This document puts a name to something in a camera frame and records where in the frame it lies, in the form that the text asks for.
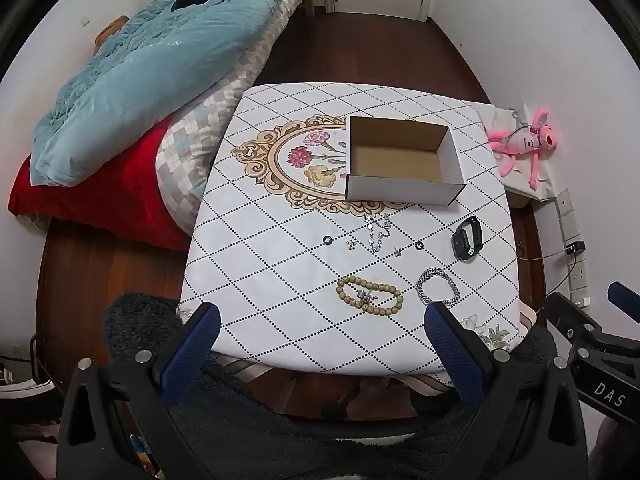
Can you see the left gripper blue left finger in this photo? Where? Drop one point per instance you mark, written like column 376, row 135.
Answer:
column 185, row 351

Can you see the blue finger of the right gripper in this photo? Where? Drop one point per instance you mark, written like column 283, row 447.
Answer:
column 625, row 299

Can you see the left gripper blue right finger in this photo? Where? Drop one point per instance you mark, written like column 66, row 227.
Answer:
column 462, row 353

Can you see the black smart watch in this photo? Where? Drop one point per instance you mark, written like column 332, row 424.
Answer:
column 467, row 240

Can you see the white cardboard box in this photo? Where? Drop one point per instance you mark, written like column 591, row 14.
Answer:
column 402, row 161

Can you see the black charger plug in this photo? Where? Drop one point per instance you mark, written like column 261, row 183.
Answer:
column 575, row 248

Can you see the white patterned tablecloth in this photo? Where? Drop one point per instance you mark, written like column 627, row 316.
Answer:
column 269, row 248

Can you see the red blanket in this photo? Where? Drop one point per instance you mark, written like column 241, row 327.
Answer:
column 122, row 197

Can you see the checkered bed sheet mattress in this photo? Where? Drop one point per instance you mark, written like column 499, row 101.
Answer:
column 191, row 142

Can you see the pink panther plush toy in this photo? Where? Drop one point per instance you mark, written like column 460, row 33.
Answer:
column 527, row 140

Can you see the light blue duvet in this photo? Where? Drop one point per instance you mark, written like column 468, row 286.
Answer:
column 161, row 59

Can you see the brown plush toy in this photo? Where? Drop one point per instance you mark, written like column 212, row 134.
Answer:
column 108, row 31

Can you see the white wall sockets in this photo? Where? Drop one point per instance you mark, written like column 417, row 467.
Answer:
column 578, row 283

